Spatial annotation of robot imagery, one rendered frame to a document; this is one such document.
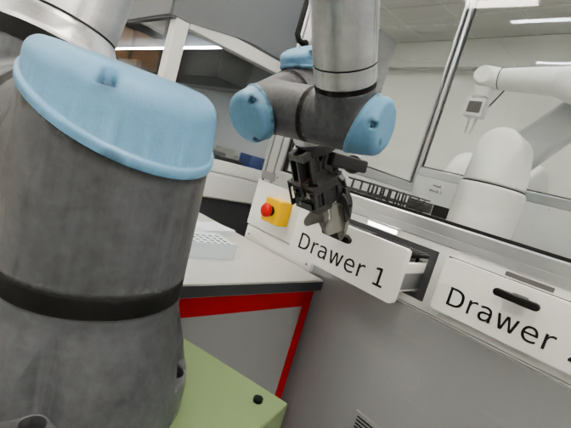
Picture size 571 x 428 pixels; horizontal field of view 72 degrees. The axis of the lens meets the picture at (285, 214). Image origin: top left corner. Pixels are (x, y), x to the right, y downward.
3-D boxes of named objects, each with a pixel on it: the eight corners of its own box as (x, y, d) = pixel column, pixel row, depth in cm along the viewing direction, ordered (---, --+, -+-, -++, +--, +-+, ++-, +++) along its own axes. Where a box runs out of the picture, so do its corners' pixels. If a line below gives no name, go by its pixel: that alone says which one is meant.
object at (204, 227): (205, 235, 109) (206, 230, 109) (184, 226, 114) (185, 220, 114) (234, 235, 120) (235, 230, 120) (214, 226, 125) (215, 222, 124)
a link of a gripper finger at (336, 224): (324, 251, 76) (313, 210, 72) (343, 236, 79) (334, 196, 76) (336, 255, 74) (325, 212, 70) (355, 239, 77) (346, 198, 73)
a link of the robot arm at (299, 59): (264, 57, 60) (296, 44, 65) (277, 126, 65) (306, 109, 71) (306, 55, 55) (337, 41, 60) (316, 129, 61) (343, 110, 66)
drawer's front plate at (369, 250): (390, 305, 74) (409, 250, 72) (287, 250, 94) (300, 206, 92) (394, 304, 75) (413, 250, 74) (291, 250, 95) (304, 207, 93)
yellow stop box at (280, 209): (274, 226, 110) (281, 201, 109) (258, 218, 114) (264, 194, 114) (286, 228, 113) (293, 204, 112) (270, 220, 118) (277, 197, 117)
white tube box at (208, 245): (188, 257, 86) (192, 241, 85) (171, 244, 92) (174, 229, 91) (233, 259, 94) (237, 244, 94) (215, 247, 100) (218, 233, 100)
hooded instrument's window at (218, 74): (138, 154, 131) (171, 18, 126) (25, 104, 254) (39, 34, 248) (339, 199, 213) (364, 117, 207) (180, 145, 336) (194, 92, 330)
